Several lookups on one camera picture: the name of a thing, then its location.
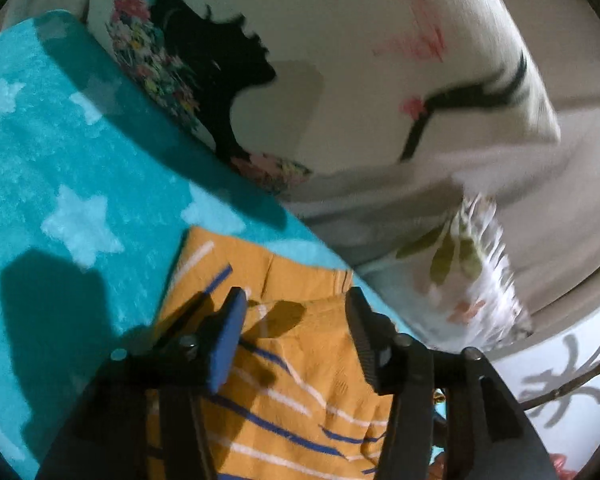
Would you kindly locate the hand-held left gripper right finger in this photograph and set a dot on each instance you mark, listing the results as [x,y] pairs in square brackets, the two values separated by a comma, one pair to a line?
[364,342]

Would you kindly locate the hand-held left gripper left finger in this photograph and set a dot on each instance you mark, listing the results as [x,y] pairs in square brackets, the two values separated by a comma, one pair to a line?
[227,347]

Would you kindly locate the yellow striped knit sweater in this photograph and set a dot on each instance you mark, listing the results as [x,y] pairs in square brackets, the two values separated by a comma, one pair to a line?
[305,360]

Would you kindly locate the white floral fringed cloth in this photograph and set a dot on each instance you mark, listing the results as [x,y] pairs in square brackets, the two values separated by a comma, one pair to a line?
[470,280]

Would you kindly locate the beige sofa cover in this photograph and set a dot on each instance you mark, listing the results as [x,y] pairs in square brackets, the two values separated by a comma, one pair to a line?
[380,200]

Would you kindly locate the thin dark branch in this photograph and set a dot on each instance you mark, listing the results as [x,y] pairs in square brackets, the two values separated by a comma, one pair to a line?
[555,394]

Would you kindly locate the red plastic bag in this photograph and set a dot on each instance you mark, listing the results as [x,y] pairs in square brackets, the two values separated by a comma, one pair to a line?
[562,466]

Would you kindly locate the teal printed fleece blanket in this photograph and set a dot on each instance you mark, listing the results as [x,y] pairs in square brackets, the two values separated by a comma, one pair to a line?
[55,170]

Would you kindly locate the white printed t-shirt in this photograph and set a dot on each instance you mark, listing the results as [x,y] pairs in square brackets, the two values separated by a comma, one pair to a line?
[330,50]

